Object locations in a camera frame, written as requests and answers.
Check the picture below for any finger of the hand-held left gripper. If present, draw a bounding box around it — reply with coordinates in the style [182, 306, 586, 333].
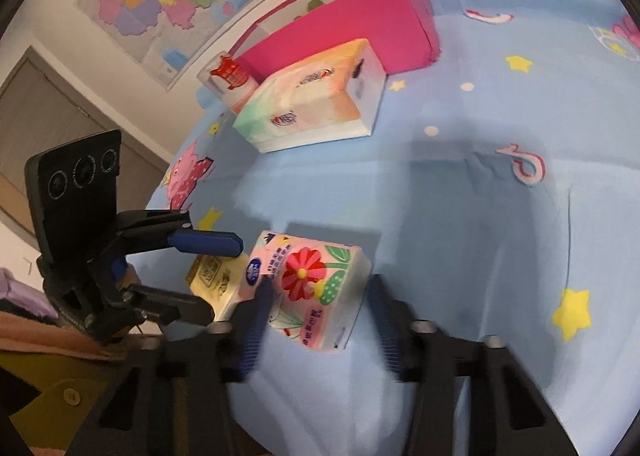
[116, 208, 245, 257]
[122, 283, 217, 327]

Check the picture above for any yellow tissue pack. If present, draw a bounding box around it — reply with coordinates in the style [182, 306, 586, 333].
[186, 253, 251, 323]

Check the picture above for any clear pack with red label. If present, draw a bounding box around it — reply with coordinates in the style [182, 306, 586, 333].
[199, 50, 261, 115]

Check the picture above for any flower print tissue pack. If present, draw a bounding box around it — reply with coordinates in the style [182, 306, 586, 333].
[239, 231, 372, 353]

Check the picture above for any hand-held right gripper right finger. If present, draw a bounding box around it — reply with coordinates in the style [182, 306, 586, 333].
[367, 273, 577, 456]

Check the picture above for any yellow buttoned garment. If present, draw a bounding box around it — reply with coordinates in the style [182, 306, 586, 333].
[0, 351, 133, 454]

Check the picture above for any grey door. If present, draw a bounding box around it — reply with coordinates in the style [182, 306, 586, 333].
[0, 46, 172, 237]

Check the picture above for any blue printed bedsheet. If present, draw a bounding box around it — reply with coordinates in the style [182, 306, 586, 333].
[135, 0, 640, 456]

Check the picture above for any pastel tissue pack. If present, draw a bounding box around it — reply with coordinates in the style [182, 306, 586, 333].
[232, 38, 389, 155]

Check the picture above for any pink cardboard box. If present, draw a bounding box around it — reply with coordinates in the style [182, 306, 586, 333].
[232, 0, 442, 86]

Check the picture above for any purple cloth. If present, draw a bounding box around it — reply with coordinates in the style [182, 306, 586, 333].
[0, 267, 52, 317]

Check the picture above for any person's left forearm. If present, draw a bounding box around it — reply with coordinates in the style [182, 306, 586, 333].
[0, 311, 166, 363]

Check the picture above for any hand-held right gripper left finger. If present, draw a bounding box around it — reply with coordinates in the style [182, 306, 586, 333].
[65, 280, 276, 456]

